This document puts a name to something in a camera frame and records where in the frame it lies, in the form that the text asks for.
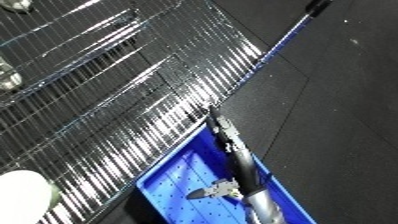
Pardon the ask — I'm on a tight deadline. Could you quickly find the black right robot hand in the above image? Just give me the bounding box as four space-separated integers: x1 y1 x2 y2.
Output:
184 105 267 201

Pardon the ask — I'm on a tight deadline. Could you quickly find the white paper cup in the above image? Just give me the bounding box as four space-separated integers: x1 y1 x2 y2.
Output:
0 169 63 224

